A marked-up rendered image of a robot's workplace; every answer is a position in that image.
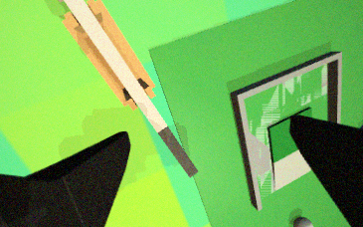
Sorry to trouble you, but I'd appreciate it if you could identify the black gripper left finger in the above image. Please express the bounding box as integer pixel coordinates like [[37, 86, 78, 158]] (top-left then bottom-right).
[[0, 131, 131, 227]]

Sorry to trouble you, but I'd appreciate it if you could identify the white golf ball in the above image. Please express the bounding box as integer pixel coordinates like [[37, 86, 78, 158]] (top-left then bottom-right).
[[293, 216, 313, 227]]

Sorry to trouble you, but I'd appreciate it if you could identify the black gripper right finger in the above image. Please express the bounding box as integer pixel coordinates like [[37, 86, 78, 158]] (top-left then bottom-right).
[[289, 114, 363, 227]]

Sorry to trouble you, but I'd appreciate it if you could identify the dark green mat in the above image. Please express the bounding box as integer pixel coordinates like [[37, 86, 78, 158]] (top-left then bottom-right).
[[149, 0, 363, 227]]

